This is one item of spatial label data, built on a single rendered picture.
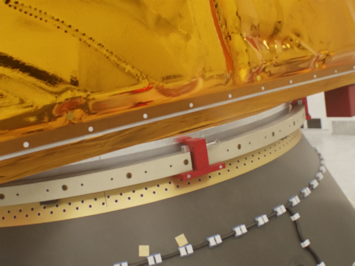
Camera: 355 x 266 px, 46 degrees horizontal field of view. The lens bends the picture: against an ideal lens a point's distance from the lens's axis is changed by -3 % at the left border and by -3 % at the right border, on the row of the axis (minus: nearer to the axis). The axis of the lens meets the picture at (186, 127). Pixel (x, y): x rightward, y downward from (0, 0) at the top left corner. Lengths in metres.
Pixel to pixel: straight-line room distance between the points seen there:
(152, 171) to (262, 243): 0.36
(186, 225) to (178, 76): 0.38
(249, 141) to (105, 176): 0.41
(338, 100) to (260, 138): 0.80
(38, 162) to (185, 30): 0.50
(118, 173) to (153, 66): 0.27
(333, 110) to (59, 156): 1.34
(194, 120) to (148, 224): 0.31
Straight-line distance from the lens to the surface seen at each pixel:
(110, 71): 0.97
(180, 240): 1.08
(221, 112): 1.24
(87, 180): 1.02
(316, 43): 1.58
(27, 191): 1.06
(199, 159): 1.07
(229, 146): 1.14
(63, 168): 1.08
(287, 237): 1.24
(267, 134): 1.25
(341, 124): 9.38
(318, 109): 9.64
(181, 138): 1.10
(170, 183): 1.10
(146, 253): 1.06
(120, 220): 1.07
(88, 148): 0.99
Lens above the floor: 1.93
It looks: 8 degrees down
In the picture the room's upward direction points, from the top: 9 degrees counter-clockwise
